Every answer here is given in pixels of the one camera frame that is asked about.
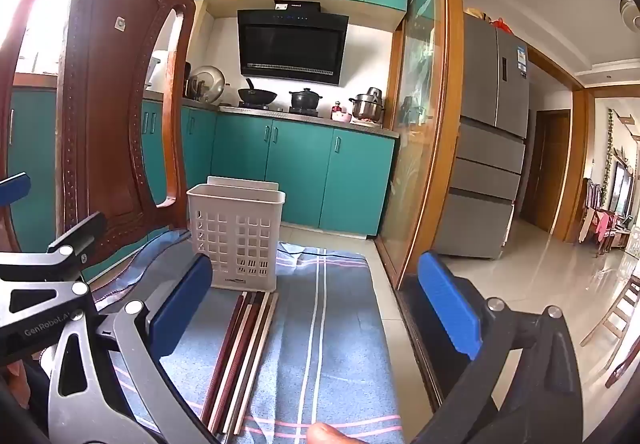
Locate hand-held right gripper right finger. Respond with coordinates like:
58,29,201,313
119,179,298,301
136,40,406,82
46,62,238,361
415,251,585,444

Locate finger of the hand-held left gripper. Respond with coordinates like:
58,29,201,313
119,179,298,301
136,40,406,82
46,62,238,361
0,172,32,210
0,213,107,365

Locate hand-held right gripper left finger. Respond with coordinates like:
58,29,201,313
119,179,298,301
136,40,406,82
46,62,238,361
47,254,221,444

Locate row of chopsticks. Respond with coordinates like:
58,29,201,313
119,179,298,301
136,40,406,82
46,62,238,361
200,290,281,436

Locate white plastic utensil basket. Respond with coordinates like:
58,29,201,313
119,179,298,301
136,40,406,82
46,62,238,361
186,176,286,291

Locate person's right hand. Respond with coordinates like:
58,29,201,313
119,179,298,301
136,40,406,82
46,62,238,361
306,421,357,444

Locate blue striped cloth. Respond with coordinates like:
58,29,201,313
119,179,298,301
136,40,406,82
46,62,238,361
92,228,407,444

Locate carved wooden chair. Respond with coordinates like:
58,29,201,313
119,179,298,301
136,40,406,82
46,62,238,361
0,0,197,287

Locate brown wooden door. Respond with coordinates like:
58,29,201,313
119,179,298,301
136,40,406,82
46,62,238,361
519,109,572,231

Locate grey refrigerator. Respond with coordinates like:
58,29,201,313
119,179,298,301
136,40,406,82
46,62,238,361
434,11,532,261

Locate wooden dining chair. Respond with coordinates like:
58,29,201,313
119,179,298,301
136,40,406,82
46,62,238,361
579,273,640,391

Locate pink cloth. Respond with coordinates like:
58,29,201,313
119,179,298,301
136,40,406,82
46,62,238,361
586,208,620,239

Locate teal base cabinets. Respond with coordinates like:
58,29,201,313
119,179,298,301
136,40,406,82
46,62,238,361
7,89,401,245

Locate wooden framed glass sliding door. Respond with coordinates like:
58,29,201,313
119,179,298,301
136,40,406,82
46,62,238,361
374,0,487,407

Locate round glass pan lid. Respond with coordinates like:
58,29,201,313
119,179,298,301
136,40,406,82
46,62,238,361
190,65,227,104

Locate flat television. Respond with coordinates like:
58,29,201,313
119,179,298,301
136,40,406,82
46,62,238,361
613,162,634,219

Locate gas stove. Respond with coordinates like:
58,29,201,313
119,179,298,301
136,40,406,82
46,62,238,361
219,103,322,118

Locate steel stockpot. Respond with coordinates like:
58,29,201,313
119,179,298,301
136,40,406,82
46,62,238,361
348,87,385,121

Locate green leaf garland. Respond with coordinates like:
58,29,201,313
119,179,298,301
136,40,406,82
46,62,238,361
602,108,617,206

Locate black wok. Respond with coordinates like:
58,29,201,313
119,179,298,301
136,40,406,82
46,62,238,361
237,77,279,106

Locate kitchen countertop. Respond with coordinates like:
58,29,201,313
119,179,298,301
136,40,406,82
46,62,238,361
142,96,401,140

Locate black range hood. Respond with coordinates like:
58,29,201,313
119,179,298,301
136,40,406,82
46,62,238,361
237,0,350,86

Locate ceiling lamp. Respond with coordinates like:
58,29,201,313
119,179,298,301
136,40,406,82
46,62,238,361
619,0,640,31

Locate black cable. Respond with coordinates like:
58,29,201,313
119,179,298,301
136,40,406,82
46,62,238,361
279,241,368,261

